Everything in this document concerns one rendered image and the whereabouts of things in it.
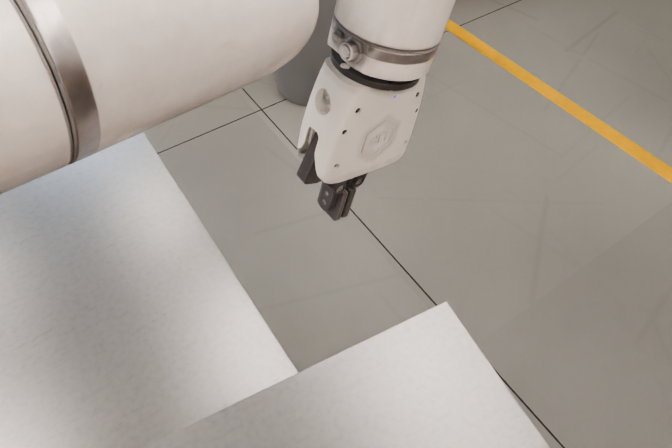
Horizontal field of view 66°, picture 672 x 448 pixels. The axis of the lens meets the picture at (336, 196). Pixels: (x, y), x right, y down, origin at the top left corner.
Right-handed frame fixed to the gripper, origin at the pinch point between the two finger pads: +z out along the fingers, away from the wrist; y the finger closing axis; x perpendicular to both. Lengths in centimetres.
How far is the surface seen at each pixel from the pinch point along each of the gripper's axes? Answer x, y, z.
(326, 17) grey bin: 123, 106, 55
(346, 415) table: -9.7, 5.2, 38.7
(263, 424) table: -3.5, -4.8, 41.4
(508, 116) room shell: 68, 180, 84
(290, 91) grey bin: 136, 105, 98
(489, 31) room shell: 122, 225, 75
